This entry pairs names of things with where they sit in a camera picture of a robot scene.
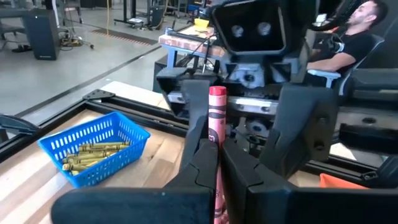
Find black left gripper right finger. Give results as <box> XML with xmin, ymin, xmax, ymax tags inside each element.
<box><xmin>221</xmin><ymin>138</ymin><xmax>398</xmax><ymax>224</ymax></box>

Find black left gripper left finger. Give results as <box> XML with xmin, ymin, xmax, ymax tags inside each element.
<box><xmin>51</xmin><ymin>138</ymin><xmax>220</xmax><ymax>224</ymax></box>

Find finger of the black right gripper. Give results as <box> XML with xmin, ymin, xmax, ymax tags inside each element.
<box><xmin>179</xmin><ymin>79</ymin><xmax>211</xmax><ymax>170</ymax></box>
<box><xmin>259</xmin><ymin>85</ymin><xmax>340</xmax><ymax>180</ymax></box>

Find red crayon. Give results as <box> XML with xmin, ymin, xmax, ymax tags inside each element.
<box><xmin>208</xmin><ymin>86</ymin><xmax>228</xmax><ymax>224</ymax></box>

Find blue plastic basket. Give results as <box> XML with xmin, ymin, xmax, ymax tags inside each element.
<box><xmin>37</xmin><ymin>111</ymin><xmax>152</xmax><ymax>189</ymax></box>

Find wooden-top blue-legged table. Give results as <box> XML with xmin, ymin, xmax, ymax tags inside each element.
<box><xmin>157</xmin><ymin>24</ymin><xmax>228</xmax><ymax>71</ymax></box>

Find blue-grey office chair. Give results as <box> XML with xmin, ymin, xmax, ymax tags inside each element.
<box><xmin>307</xmin><ymin>33</ymin><xmax>386</xmax><ymax>96</ymax></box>

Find orange plastic basket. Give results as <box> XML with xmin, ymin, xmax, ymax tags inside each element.
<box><xmin>319</xmin><ymin>173</ymin><xmax>371</xmax><ymax>190</ymax></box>

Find small yellow box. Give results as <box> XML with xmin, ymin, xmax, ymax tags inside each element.
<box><xmin>193</xmin><ymin>17</ymin><xmax>210</xmax><ymax>29</ymax></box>

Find person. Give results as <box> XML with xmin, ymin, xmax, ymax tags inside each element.
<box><xmin>306</xmin><ymin>0</ymin><xmax>389</xmax><ymax>75</ymax></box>

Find black wheeled stand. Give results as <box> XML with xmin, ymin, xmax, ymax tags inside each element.
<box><xmin>113</xmin><ymin>0</ymin><xmax>146</xmax><ymax>28</ymax></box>

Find black cabinet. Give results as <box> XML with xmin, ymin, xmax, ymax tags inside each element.
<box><xmin>22</xmin><ymin>7</ymin><xmax>62</xmax><ymax>62</ymax></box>

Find black aluminium table frame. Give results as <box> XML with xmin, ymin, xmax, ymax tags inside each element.
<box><xmin>0</xmin><ymin>89</ymin><xmax>386</xmax><ymax>187</ymax></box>

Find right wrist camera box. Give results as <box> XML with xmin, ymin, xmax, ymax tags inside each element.
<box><xmin>210</xmin><ymin>0</ymin><xmax>318</xmax><ymax>57</ymax></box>

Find dark floor cable cover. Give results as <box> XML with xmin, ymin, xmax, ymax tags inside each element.
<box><xmin>91</xmin><ymin>27</ymin><xmax>159</xmax><ymax>47</ymax></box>

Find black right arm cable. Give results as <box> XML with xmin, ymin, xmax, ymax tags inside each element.
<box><xmin>309</xmin><ymin>0</ymin><xmax>363</xmax><ymax>32</ymax></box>

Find yellow cable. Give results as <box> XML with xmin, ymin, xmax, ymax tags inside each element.
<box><xmin>105</xmin><ymin>0</ymin><xmax>111</xmax><ymax>35</ymax></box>

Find tangled floor cables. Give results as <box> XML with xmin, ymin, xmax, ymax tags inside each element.
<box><xmin>58</xmin><ymin>26</ymin><xmax>95</xmax><ymax>52</ymax></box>

